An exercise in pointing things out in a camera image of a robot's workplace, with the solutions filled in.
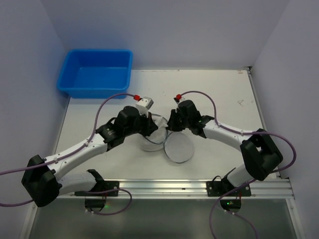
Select white mesh laundry bag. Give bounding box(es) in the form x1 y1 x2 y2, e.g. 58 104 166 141
139 114 194 164

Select white bra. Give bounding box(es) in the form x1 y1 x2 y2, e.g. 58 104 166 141
153 117 168 129

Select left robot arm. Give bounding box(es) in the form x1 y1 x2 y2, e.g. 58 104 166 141
21 106 159 207

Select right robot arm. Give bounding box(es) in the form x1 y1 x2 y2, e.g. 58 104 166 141
167 98 283 191

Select blue plastic bin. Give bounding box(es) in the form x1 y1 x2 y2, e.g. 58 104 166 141
57 49 133 99

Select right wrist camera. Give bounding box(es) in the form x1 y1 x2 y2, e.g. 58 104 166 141
173 94 185 108

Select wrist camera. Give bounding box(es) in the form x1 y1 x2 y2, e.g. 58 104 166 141
173 94 185 108
136 97 154 117

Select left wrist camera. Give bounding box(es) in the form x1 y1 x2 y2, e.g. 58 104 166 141
136 97 154 117

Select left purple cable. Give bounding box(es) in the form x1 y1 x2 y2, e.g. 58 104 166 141
0 93 133 216

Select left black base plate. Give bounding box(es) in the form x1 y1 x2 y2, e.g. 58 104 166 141
74 180 120 197

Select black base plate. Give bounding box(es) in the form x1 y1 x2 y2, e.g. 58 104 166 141
206 176 252 197
74 180 120 197

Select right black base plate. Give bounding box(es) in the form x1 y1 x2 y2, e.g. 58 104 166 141
206 176 252 197

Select aluminium mounting rail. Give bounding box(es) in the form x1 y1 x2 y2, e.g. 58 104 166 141
32 177 294 199

